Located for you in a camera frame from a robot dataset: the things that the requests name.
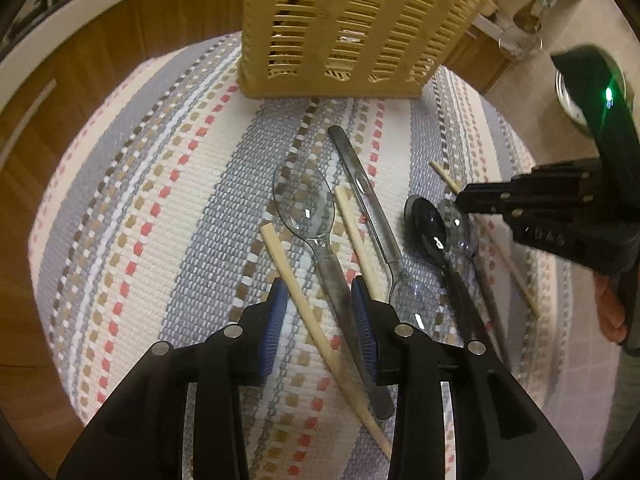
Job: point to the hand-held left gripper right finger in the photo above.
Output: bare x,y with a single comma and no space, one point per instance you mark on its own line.
362,330

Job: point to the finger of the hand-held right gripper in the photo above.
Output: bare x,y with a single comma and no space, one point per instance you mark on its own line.
500,197

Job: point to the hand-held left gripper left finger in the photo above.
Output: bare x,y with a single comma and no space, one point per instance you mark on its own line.
275,325

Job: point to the wooden chopstick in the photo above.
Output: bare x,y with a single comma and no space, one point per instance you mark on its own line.
352,230
300,300
520,280

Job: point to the small clear plastic spoon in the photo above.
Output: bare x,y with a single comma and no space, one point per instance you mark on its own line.
460,232

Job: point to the black plastic spoon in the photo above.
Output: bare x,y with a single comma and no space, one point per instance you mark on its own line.
425,225

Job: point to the large clear plastic spoon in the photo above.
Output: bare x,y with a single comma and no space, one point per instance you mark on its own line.
302,200

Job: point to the yellow plastic utensil basket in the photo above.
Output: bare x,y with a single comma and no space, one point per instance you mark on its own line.
350,20

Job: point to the person's right hand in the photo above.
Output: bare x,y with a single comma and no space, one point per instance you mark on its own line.
610,310

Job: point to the clear glass jar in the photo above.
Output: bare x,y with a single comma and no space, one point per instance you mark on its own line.
520,42

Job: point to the striped woven mat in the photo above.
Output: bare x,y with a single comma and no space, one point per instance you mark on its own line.
150,210

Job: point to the white kitchen countertop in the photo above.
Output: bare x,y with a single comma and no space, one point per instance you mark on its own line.
45,35

